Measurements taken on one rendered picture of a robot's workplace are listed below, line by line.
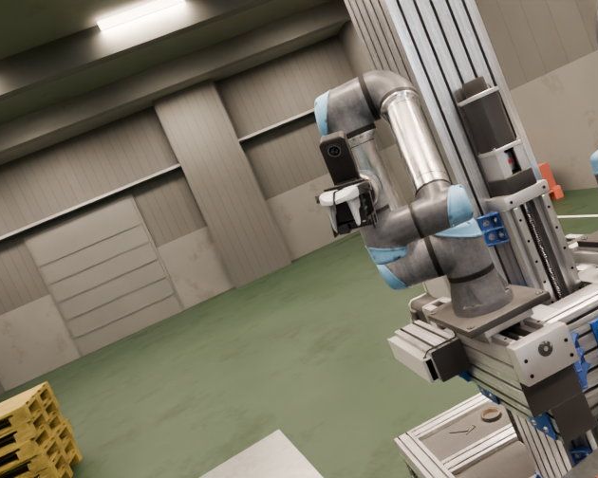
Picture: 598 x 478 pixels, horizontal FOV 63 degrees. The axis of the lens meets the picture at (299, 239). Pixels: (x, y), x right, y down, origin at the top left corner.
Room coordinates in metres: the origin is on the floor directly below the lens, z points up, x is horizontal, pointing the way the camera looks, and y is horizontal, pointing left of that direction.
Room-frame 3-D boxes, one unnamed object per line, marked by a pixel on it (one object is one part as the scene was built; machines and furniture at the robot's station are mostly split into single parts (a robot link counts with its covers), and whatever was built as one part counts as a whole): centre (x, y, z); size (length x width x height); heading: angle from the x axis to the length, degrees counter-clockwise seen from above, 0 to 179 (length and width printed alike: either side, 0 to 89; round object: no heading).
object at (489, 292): (1.21, -0.36, 1.09); 0.15 x 0.15 x 0.10
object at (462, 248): (1.21, -0.36, 1.20); 0.13 x 0.12 x 0.14; 73
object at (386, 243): (0.99, -0.17, 1.34); 0.11 x 0.08 x 0.11; 73
